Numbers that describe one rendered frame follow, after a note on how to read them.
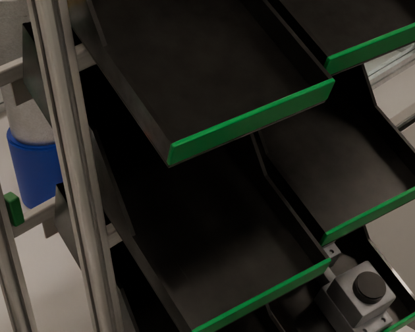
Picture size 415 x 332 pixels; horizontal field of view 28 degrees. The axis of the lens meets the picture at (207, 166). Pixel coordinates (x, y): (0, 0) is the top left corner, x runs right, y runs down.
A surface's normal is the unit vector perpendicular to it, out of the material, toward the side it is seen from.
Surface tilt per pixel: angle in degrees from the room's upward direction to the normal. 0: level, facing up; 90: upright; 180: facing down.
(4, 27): 90
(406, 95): 0
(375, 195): 25
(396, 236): 90
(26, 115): 90
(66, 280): 0
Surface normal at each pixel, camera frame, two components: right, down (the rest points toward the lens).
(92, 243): 0.69, 0.36
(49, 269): -0.07, -0.83
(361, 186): 0.18, -0.57
